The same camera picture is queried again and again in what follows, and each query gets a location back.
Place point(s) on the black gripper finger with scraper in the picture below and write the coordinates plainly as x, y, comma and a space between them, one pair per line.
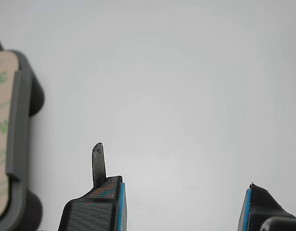
90, 214

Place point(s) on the grey tape dispenser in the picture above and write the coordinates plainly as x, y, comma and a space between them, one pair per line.
22, 120

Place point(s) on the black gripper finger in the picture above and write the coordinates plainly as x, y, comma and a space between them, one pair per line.
258, 204

